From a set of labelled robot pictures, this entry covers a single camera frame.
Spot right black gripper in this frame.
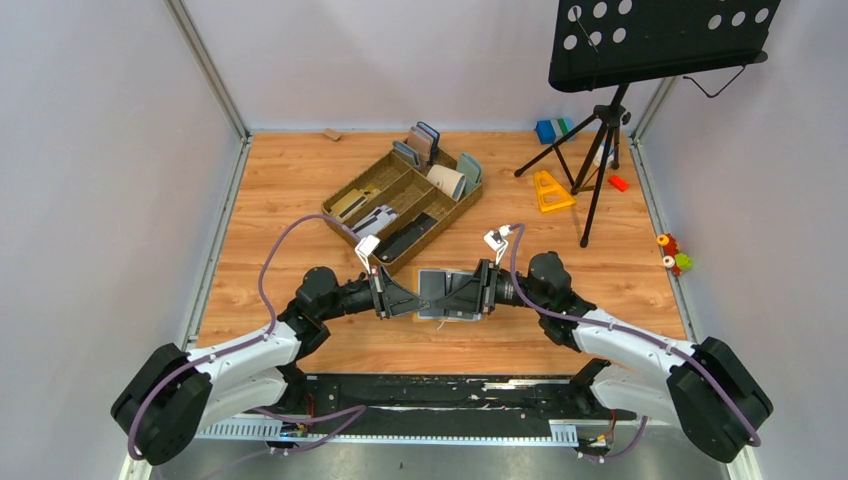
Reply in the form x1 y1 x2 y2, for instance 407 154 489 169
438 258 548 314

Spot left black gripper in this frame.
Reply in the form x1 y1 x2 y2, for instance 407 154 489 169
320 264 431 322

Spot yellow leather card holder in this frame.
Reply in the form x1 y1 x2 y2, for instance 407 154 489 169
415 269 482 322

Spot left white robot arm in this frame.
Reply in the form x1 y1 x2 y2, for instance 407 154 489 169
110 266 432 466

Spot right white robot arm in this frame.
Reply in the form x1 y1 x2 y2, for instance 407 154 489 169
417 251 774 463

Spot white black cards in tray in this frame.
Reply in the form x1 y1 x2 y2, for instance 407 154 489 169
351 205 398 243

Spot gold cards in tray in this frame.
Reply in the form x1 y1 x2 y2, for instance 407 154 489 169
329 189 371 221

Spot beige card holder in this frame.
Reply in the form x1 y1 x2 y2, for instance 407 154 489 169
426 165 467 201

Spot teal card holder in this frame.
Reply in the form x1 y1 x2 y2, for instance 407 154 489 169
456 152 483 195

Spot blue card holders upright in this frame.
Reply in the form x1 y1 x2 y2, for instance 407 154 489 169
392 121 441 171

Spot woven compartment tray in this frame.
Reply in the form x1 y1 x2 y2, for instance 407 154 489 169
320 149 484 274

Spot yellow triangular toy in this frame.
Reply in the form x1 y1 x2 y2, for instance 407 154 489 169
533 170 576 214

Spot small wooden block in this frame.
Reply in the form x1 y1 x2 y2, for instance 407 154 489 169
322 128 343 142

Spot blue green block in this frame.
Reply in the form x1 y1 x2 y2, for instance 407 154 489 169
534 117 575 145

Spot small red brick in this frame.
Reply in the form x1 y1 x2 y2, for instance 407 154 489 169
608 175 630 192

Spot colourful toy car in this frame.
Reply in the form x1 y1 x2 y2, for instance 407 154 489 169
656 233 693 276

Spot black music stand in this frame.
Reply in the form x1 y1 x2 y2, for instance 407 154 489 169
541 0 780 247

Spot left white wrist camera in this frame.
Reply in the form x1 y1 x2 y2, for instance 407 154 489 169
354 235 380 273

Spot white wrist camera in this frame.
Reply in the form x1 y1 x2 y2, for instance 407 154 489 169
354 235 380 273
483 224 513 265

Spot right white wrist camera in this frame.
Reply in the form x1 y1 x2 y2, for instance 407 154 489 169
483 224 513 265

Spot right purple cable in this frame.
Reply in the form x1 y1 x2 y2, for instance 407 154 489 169
506 223 763 463

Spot purple cable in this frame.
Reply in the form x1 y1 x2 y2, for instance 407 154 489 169
127 213 367 462
506 223 763 463

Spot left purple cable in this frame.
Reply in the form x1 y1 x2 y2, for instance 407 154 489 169
127 213 367 462

